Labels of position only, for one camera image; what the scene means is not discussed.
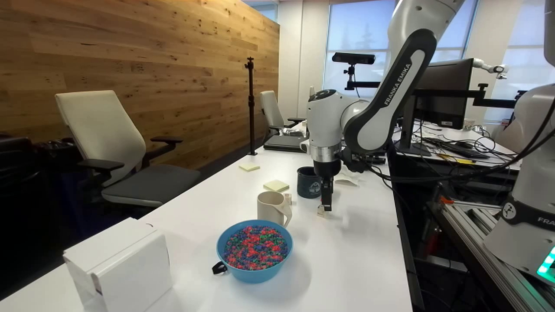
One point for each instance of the black keyboard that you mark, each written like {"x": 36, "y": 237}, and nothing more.
{"x": 456, "y": 145}

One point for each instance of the black laptop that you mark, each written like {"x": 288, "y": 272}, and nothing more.
{"x": 286, "y": 142}

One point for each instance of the dark teal mug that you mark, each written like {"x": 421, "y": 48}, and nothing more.
{"x": 307, "y": 182}

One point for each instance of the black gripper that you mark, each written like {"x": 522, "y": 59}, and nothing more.
{"x": 326, "y": 168}

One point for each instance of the black binder clip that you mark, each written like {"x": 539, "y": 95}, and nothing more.
{"x": 219, "y": 267}

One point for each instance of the white office chair grey seat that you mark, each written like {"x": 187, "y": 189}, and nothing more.
{"x": 104, "y": 131}

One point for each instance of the black camera clamp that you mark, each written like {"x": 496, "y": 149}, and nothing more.
{"x": 361, "y": 161}

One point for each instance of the white ceramic mug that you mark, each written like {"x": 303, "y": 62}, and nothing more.
{"x": 271, "y": 208}

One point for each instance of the white high-back office chair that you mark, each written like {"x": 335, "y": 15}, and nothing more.
{"x": 271, "y": 109}

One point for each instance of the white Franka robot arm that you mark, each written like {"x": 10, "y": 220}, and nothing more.
{"x": 392, "y": 86}

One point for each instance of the black tripod pole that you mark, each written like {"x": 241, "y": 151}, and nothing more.
{"x": 250, "y": 104}

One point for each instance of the black camera on stand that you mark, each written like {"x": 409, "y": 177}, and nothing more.
{"x": 354, "y": 57}

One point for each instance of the grey aluminium frame rail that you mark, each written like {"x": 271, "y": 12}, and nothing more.
{"x": 479, "y": 235}

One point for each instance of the white cardboard box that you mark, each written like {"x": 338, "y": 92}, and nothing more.
{"x": 121, "y": 265}

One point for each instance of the black computer monitor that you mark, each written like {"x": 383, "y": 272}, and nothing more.
{"x": 447, "y": 92}

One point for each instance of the blue plastic bowl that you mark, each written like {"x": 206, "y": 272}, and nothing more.
{"x": 253, "y": 275}

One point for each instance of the colourful beads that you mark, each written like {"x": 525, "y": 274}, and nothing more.
{"x": 255, "y": 246}

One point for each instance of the yellow sticky note pad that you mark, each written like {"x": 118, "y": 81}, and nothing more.
{"x": 250, "y": 166}
{"x": 276, "y": 185}

